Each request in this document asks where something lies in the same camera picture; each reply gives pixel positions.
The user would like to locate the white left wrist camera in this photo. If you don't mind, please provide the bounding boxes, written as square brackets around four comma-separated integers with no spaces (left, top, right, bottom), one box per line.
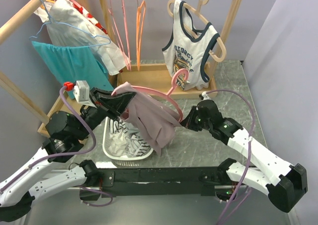
[63,80,95,107]

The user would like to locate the mauve tank top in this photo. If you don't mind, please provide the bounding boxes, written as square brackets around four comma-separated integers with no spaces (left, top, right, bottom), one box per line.
[113,82,181,155]

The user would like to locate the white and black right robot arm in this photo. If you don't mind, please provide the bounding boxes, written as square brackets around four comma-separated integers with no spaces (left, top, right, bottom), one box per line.
[181,99,308,213]

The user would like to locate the thick pink plastic hanger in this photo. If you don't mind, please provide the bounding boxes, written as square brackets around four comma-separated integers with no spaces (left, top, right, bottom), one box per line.
[111,69,189,122]

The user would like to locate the orange plastic hanger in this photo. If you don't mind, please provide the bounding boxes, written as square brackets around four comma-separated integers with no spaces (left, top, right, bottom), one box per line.
[136,0,146,71]

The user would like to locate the black white striped tank top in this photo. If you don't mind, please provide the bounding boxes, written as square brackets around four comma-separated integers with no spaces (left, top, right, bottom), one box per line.
[109,119,155,158]

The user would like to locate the beige wooden hanger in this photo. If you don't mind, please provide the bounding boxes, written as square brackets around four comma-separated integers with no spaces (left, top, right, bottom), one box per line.
[166,0,228,63]

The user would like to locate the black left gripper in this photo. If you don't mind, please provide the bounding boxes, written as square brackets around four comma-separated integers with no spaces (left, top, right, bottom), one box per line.
[73,86,136,140]

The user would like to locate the teal garment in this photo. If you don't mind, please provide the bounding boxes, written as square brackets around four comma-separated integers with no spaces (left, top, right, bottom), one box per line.
[32,41,113,91]

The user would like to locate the white red patterned garment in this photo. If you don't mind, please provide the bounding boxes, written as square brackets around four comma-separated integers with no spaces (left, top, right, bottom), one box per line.
[33,0,125,74]

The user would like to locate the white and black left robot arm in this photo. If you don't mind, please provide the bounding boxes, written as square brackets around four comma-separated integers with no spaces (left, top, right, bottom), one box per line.
[0,88,136,222]

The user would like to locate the white perforated plastic basket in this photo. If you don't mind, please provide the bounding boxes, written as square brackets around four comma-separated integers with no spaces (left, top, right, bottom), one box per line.
[102,117,155,160]

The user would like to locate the wooden clothes rack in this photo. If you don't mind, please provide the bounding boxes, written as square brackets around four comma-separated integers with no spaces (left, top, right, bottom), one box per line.
[96,0,248,100]
[0,0,117,139]

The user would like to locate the white shirt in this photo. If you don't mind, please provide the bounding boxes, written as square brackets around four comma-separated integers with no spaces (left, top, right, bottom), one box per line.
[46,0,129,75]

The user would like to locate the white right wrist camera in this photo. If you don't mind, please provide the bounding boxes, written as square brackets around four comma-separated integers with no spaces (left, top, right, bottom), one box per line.
[199,91,211,100]

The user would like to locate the thin pink wire hanger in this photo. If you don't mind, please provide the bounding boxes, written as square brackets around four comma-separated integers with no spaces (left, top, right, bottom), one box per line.
[108,0,128,70]

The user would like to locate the wooden back clothes rack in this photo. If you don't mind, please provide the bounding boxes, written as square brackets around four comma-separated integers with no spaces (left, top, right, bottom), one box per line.
[96,0,248,100]

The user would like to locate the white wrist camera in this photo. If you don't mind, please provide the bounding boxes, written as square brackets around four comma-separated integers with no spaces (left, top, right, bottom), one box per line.
[63,80,95,107]
[199,91,211,100]

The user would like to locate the blue wire hanger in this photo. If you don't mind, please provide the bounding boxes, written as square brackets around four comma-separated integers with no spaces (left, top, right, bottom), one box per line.
[28,0,111,47]

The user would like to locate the white navy trimmed tank top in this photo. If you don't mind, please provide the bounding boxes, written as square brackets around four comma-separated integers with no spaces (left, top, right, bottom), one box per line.
[162,0,220,91]

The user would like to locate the wooden left clothes rack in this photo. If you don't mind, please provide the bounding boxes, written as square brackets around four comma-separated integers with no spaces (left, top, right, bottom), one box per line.
[0,0,117,139]

